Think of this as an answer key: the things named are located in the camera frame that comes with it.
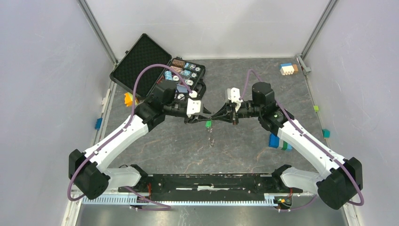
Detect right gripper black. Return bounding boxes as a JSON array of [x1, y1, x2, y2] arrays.
[[211, 101, 263, 125]]

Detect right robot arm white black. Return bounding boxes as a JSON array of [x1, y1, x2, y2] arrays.
[[212, 82, 365, 210]]

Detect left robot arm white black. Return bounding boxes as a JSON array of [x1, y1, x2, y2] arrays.
[[67, 81, 209, 200]]

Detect blue white green brick stack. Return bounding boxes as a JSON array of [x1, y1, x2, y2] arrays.
[[268, 134, 293, 151]]

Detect orange yellow green brick stack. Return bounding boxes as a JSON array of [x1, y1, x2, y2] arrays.
[[124, 92, 139, 107]]

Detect blue white orange brick stack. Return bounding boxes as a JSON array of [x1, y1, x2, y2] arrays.
[[280, 63, 299, 75]]

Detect black poker chip case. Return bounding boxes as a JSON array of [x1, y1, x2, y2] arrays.
[[110, 33, 207, 104]]

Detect small teal block right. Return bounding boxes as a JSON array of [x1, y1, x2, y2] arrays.
[[322, 129, 330, 138]]

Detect small blue block left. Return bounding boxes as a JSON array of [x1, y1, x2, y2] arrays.
[[95, 118, 103, 130]]

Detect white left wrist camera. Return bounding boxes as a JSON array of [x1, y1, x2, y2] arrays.
[[186, 98, 203, 117]]

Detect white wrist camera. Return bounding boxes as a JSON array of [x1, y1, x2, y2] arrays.
[[186, 98, 203, 117], [225, 88, 243, 112]]

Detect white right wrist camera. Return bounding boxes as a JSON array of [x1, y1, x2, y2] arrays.
[[225, 88, 243, 112]]

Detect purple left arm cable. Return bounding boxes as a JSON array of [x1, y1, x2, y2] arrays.
[[67, 64, 198, 202]]

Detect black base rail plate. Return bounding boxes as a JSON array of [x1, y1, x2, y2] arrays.
[[133, 173, 303, 201]]

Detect white toothed cable duct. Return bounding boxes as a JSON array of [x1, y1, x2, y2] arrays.
[[81, 193, 278, 207]]

